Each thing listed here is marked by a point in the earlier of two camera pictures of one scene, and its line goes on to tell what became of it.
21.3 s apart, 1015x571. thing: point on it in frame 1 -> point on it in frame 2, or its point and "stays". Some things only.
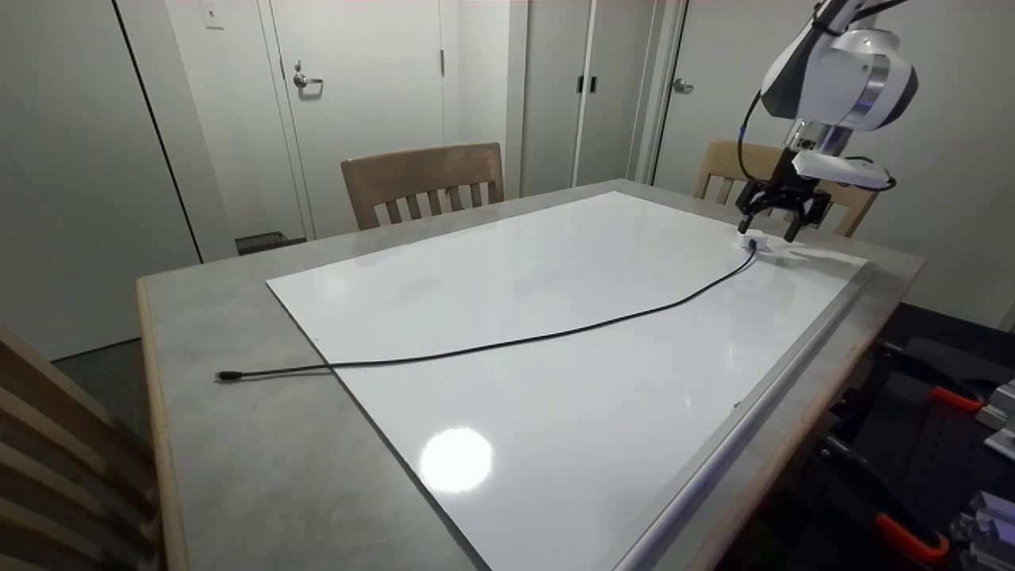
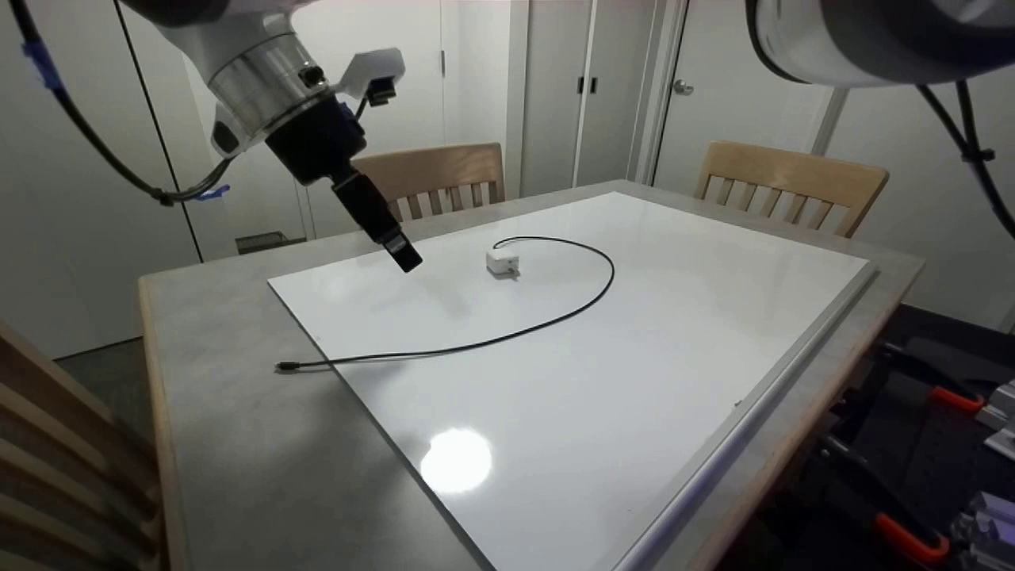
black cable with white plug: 746,262 -> 496,264
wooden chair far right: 844,204 stays
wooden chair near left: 71,490 stays
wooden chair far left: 422,180 stays
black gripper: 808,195 -> 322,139
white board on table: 578,448 stays
